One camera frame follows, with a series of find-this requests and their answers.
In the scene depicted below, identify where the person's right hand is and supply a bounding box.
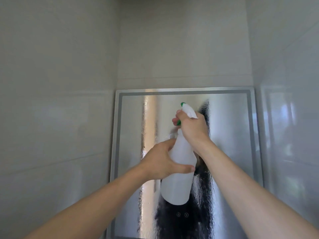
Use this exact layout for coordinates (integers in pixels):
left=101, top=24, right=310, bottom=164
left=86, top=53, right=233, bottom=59
left=171, top=109, right=212, bottom=148

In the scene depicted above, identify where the person's left hand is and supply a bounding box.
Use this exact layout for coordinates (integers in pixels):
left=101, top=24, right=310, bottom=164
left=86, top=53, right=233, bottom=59
left=139, top=138, right=196, bottom=181

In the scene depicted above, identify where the white spray bottle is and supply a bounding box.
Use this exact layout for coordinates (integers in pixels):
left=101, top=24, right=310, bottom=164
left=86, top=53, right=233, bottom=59
left=160, top=102, right=199, bottom=206

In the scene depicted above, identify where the rectangular wall mirror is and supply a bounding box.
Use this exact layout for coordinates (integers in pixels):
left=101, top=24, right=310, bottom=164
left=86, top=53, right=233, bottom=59
left=106, top=87, right=264, bottom=239

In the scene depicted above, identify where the person's left forearm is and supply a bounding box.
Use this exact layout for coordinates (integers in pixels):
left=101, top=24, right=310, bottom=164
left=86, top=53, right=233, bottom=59
left=24, top=164, right=150, bottom=239

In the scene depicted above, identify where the person's right forearm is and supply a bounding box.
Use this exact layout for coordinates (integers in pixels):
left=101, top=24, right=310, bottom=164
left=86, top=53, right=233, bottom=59
left=197, top=140, right=319, bottom=239

